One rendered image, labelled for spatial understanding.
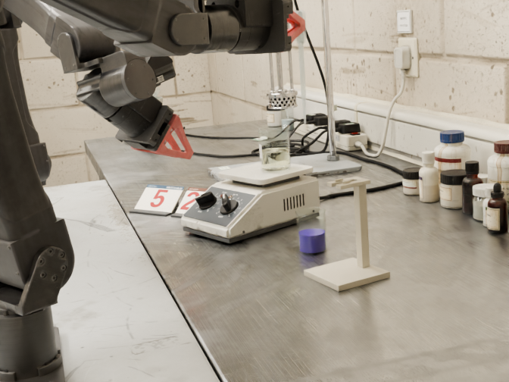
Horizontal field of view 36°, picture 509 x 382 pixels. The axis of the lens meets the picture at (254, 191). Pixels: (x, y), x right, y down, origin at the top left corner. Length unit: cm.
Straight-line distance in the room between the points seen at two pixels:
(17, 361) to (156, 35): 36
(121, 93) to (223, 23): 22
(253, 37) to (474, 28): 67
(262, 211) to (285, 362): 47
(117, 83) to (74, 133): 257
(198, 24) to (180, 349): 36
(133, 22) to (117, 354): 35
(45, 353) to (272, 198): 54
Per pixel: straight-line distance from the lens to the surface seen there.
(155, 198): 146
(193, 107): 372
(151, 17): 85
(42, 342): 81
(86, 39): 115
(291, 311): 92
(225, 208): 121
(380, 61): 194
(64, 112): 365
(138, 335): 90
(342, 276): 100
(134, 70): 110
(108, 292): 105
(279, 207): 124
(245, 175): 126
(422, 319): 89
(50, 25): 119
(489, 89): 153
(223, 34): 94
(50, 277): 79
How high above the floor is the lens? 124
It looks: 13 degrees down
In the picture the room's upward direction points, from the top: 4 degrees counter-clockwise
